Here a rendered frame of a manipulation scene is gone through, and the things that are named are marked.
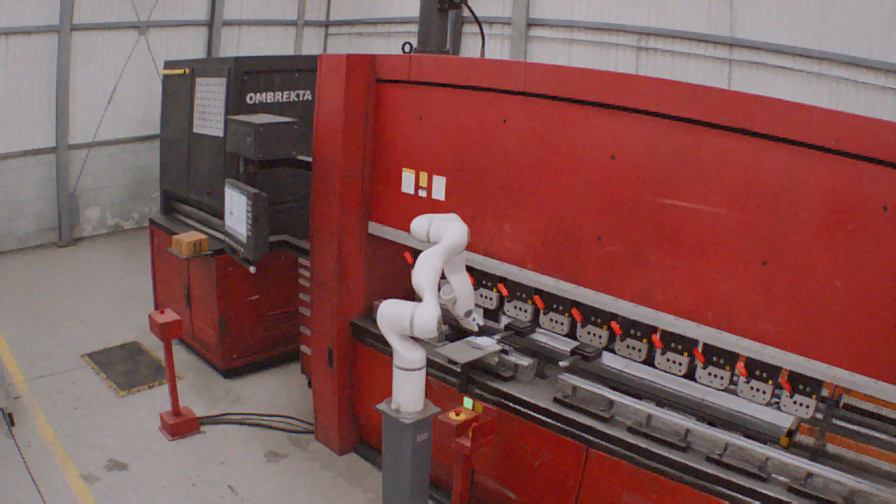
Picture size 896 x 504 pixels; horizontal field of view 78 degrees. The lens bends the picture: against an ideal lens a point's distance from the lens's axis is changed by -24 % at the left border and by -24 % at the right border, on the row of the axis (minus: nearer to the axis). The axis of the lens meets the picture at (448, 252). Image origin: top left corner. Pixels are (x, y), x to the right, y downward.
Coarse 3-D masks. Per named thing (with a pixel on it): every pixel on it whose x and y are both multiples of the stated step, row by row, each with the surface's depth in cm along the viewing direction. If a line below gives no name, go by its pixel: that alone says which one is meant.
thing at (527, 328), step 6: (504, 324) 351; (510, 324) 349; (516, 324) 348; (522, 324) 348; (528, 324) 349; (504, 330) 351; (510, 330) 348; (516, 330) 346; (522, 330) 344; (528, 330) 346; (534, 330) 350; (498, 336) 340; (504, 336) 340; (522, 336) 344
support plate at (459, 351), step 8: (472, 336) 339; (448, 344) 328; (456, 344) 329; (464, 344) 329; (440, 352) 319; (448, 352) 319; (456, 352) 320; (464, 352) 320; (472, 352) 321; (480, 352) 321; (488, 352) 322; (456, 360) 312; (464, 360) 312
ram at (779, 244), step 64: (384, 128) 359; (448, 128) 328; (512, 128) 302; (576, 128) 279; (640, 128) 257; (704, 128) 237; (384, 192) 366; (448, 192) 334; (512, 192) 308; (576, 192) 284; (640, 192) 262; (704, 192) 242; (768, 192) 222; (832, 192) 204; (512, 256) 313; (576, 256) 289; (640, 256) 267; (704, 256) 246; (768, 256) 226; (832, 256) 207; (640, 320) 270; (704, 320) 249; (768, 320) 229; (832, 320) 209
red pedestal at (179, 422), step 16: (160, 320) 374; (176, 320) 378; (160, 336) 372; (176, 336) 380; (176, 384) 394; (176, 400) 396; (160, 416) 399; (176, 416) 397; (192, 416) 401; (176, 432) 392; (192, 432) 401
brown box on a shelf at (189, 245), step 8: (192, 232) 452; (176, 240) 437; (184, 240) 431; (192, 240) 434; (200, 240) 439; (208, 240) 445; (168, 248) 449; (176, 248) 439; (184, 248) 432; (192, 248) 435; (200, 248) 440; (208, 248) 447; (176, 256) 435; (184, 256) 433; (192, 256) 435; (200, 256) 439
